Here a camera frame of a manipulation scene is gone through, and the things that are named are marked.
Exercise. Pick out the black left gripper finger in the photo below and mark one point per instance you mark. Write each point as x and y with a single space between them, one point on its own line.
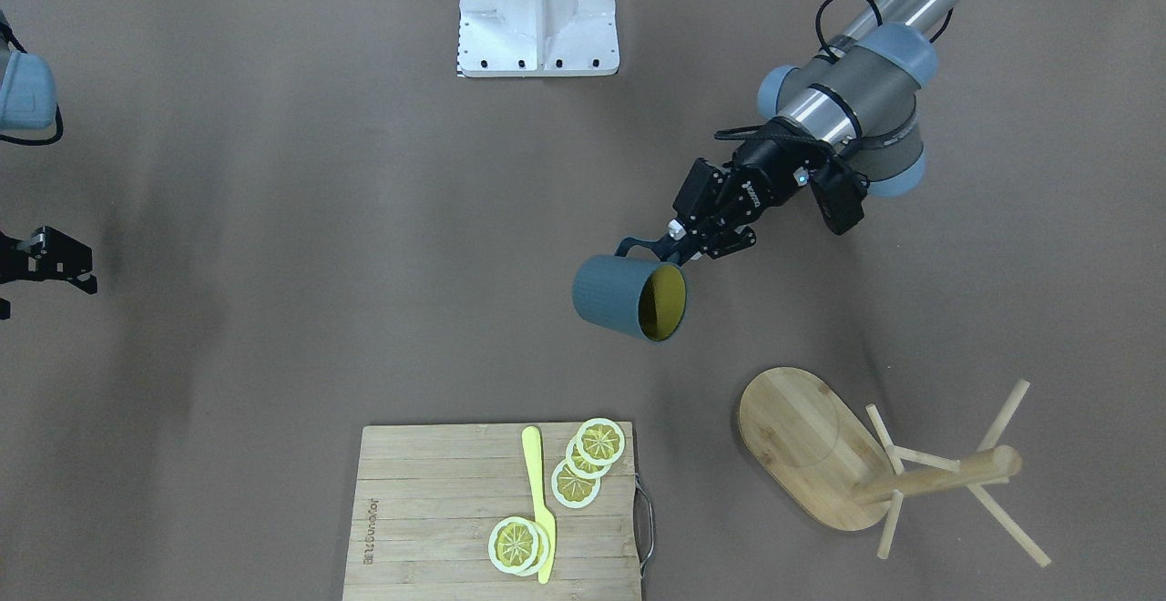
713 239
697 200

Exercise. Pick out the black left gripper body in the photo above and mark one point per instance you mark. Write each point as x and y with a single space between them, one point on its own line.
763 184

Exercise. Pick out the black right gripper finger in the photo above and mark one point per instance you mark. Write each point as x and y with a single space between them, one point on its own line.
55 256
16 263

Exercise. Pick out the blue cup yellow inside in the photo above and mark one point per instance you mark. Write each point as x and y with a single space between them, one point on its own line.
641 298

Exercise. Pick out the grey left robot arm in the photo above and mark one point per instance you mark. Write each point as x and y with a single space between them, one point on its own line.
845 125

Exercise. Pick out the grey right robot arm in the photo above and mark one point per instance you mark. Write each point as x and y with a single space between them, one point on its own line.
31 118

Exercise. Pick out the wooden cup storage rack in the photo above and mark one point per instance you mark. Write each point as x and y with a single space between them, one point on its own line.
851 475

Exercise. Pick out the lemon slice top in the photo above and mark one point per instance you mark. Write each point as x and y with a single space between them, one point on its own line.
600 441

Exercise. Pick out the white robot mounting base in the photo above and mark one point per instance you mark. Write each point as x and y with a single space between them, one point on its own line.
537 38

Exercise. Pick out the yellow plastic knife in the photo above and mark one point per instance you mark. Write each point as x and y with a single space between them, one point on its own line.
532 449

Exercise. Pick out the lemon slice middle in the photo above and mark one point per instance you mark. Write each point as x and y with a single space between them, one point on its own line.
543 544

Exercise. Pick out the lemon slice front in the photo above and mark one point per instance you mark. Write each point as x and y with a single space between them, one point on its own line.
516 547

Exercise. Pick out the bamboo cutting board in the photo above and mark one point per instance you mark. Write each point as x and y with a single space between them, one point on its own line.
427 497

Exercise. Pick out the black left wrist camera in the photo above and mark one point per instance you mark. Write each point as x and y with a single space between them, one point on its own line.
840 194

